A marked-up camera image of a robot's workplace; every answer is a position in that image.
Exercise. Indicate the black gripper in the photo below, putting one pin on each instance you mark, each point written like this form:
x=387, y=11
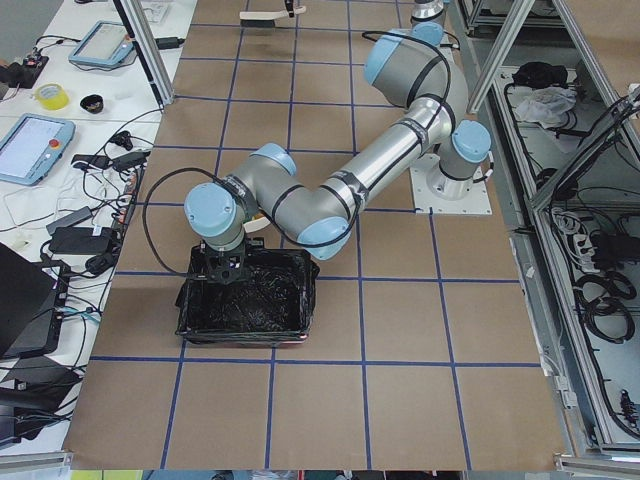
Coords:
x=241, y=248

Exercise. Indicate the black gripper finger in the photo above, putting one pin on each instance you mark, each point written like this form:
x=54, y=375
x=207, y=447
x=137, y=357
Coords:
x=289, y=6

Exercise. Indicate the white hand brush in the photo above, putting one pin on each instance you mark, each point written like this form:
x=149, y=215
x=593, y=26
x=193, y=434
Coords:
x=267, y=19

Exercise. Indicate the pink bin with black liner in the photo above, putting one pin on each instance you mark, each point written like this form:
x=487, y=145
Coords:
x=272, y=306

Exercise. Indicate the black power brick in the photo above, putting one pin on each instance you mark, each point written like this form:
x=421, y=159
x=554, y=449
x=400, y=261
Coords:
x=82, y=240

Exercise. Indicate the blue teach pendant far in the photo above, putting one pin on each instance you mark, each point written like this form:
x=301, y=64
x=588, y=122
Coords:
x=105, y=47

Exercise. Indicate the blue teach pendant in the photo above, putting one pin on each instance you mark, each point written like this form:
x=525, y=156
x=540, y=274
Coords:
x=33, y=146
x=105, y=47

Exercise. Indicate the black laptop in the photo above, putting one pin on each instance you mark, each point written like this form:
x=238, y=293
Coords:
x=32, y=296

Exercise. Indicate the blue teach pendant near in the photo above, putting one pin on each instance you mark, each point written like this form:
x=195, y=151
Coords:
x=33, y=146

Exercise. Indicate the yellow tape roll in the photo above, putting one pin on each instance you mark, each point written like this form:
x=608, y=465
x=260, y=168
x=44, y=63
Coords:
x=52, y=97

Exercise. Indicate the white crumpled cloth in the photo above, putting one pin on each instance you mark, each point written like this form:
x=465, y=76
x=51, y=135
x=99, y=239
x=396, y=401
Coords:
x=548, y=107

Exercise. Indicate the white power strip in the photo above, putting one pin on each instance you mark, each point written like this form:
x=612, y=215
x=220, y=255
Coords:
x=575, y=239

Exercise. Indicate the aluminium frame strut left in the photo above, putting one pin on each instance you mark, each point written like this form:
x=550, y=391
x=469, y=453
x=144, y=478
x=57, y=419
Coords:
x=135, y=22

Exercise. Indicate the aluminium frame strut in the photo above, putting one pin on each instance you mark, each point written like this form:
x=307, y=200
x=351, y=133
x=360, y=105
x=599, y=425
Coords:
x=135, y=22
x=515, y=24

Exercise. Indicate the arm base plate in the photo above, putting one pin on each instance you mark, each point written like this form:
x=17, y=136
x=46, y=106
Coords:
x=434, y=193

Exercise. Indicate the aluminium frame strut right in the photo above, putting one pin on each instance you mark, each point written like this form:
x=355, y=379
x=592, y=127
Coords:
x=515, y=24

